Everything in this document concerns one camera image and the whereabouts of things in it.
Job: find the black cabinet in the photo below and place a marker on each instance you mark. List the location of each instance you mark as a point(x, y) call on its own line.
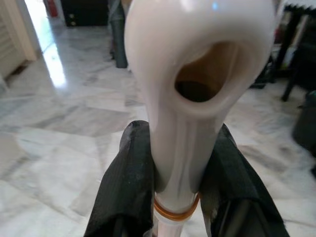
point(84, 12)

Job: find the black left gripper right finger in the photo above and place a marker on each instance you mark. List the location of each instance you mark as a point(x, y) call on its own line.
point(229, 185)

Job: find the beige wooden door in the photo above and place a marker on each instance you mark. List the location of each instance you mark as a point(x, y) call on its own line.
point(12, 37)

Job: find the black bucket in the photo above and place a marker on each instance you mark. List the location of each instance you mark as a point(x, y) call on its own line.
point(306, 123)

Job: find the orange rubber band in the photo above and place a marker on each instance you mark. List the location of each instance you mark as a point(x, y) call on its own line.
point(172, 217)

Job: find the red cylinder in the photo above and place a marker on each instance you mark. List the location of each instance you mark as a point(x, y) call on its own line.
point(49, 7)

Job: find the dark grey upright post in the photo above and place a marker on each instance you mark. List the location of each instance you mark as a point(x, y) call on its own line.
point(119, 37)

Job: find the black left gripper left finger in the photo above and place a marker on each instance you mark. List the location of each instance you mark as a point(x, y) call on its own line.
point(128, 185)

